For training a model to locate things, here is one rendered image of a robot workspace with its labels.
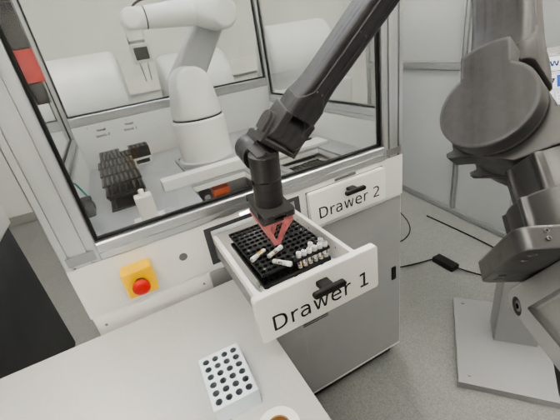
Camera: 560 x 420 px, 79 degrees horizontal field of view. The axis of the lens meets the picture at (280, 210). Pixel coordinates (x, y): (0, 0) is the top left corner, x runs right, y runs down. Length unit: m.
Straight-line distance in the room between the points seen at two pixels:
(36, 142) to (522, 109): 0.79
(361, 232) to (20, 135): 0.96
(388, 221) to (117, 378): 0.94
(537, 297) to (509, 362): 1.47
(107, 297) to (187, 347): 0.25
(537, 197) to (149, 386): 0.74
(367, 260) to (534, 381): 1.13
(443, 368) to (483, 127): 1.49
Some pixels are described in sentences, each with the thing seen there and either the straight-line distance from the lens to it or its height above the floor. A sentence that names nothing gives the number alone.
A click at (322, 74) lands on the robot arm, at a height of 1.28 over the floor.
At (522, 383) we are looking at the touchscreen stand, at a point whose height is 0.03.
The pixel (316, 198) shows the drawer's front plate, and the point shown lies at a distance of 1.02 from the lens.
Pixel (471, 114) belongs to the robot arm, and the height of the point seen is 1.27.
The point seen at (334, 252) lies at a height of 0.86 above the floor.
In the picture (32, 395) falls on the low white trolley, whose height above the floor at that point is 0.76.
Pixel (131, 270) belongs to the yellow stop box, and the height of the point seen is 0.91.
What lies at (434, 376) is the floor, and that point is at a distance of 1.72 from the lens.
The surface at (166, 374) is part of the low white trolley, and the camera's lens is 0.83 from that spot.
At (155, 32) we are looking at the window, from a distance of 0.85.
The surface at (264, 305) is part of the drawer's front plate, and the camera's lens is 0.66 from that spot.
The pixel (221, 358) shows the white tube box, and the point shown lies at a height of 0.80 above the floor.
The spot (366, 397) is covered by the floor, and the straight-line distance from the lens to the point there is 1.63.
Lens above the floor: 1.35
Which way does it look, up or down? 26 degrees down
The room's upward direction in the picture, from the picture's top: 10 degrees counter-clockwise
